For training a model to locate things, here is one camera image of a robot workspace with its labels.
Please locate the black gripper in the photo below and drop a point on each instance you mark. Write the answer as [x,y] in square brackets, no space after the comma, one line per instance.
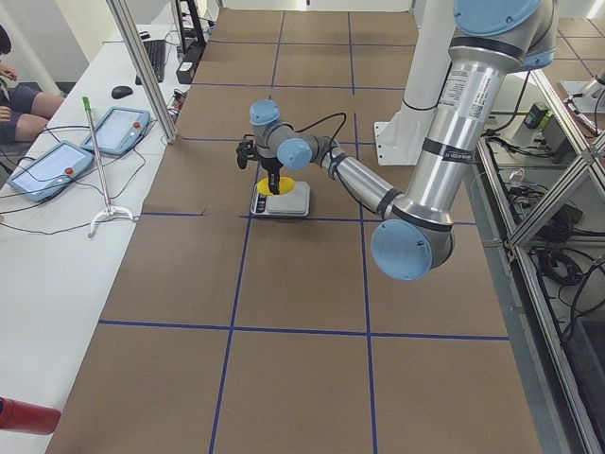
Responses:
[271,167]

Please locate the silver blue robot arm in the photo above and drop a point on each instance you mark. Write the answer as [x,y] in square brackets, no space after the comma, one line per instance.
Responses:
[491,39]

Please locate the digital kitchen scale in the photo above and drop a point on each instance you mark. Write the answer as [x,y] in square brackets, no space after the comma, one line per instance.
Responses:
[294,204]

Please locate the black box on table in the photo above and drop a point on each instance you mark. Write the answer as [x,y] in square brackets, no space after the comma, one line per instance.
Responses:
[186,72]

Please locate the far blue teach pendant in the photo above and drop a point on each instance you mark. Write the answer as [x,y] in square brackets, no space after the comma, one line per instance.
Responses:
[119,129]

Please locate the blue teach pendant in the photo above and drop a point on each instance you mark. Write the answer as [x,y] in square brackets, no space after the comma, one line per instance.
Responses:
[52,172]
[119,129]

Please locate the black keyboard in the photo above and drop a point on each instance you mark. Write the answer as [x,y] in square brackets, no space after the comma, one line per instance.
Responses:
[156,54]

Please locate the black computer mouse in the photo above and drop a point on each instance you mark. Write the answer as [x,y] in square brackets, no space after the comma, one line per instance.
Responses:
[121,91]

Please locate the white stand with green tip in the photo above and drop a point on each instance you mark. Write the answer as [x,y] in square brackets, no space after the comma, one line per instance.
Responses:
[110,211]

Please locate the near blue teach pendant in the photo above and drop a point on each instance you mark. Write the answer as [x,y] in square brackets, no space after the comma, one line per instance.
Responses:
[52,172]

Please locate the seated person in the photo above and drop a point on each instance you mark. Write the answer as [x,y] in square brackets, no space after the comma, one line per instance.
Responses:
[25,112]

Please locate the black green device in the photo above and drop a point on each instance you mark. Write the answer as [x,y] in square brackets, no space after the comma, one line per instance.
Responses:
[538,116]

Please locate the red cylinder object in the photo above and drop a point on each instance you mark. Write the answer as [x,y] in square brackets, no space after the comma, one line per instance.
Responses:
[19,416]

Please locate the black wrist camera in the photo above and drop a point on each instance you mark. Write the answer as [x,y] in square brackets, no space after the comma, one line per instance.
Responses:
[246,151]

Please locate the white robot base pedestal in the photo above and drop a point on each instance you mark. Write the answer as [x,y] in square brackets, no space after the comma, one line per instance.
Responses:
[399,141]

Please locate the aluminium frame post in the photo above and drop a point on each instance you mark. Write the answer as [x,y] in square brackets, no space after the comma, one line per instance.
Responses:
[138,55]

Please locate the aluminium frame rail right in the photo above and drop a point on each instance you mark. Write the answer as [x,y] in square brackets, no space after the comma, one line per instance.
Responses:
[546,189]

